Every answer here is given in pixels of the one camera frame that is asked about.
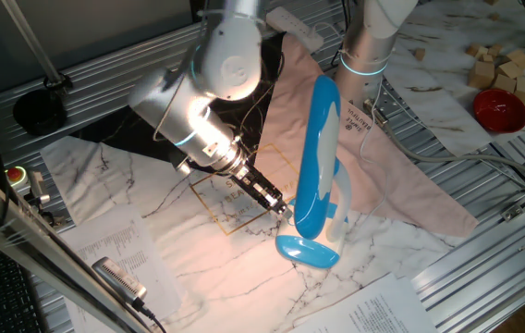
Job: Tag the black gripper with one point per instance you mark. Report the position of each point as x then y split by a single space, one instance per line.
251 179

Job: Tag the blue and white desk lamp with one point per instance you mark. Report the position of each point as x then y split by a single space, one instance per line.
313 185

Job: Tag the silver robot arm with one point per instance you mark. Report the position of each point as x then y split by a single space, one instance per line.
188 115

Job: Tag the red emergency stop button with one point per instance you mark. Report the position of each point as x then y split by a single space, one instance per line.
14 174

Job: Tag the marble pink black tablecloth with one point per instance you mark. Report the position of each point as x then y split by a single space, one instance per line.
225 277

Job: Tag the printed paper sheet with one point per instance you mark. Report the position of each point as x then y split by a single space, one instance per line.
124 240
373 310

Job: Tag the white power strip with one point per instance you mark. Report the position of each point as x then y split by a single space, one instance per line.
297 28

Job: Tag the small wooden block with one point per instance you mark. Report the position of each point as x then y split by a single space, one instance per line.
491 1
419 54
487 58
482 51
493 16
496 48
472 49

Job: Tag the red bowl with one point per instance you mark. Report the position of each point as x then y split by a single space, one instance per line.
499 111

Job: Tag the large wooden cube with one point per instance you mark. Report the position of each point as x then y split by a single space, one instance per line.
481 74

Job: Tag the white gold-veined marble cloth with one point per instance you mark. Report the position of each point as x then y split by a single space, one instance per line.
447 28

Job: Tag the black round stand base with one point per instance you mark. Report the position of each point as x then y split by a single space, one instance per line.
40 113

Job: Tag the metal stand pole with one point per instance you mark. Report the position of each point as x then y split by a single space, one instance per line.
31 44

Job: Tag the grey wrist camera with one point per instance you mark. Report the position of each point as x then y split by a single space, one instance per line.
180 163

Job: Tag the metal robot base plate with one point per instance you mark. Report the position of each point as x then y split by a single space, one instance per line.
391 101

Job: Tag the silver depth camera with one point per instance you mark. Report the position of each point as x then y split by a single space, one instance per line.
117 277

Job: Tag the grey metal camera mount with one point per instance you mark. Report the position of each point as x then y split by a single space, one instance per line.
38 192

